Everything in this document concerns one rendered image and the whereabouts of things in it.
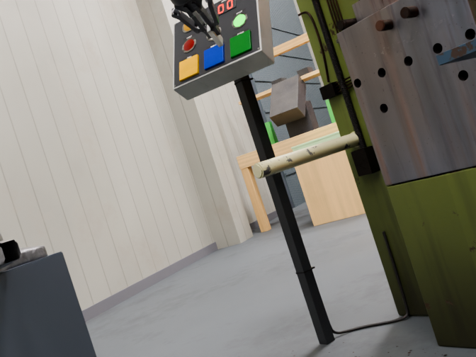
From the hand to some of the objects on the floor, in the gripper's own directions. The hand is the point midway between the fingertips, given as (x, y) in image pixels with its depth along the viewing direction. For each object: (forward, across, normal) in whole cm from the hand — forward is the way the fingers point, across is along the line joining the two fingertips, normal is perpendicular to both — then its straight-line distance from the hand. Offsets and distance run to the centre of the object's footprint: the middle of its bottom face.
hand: (214, 35), depth 158 cm
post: (+81, -4, -69) cm, 107 cm away
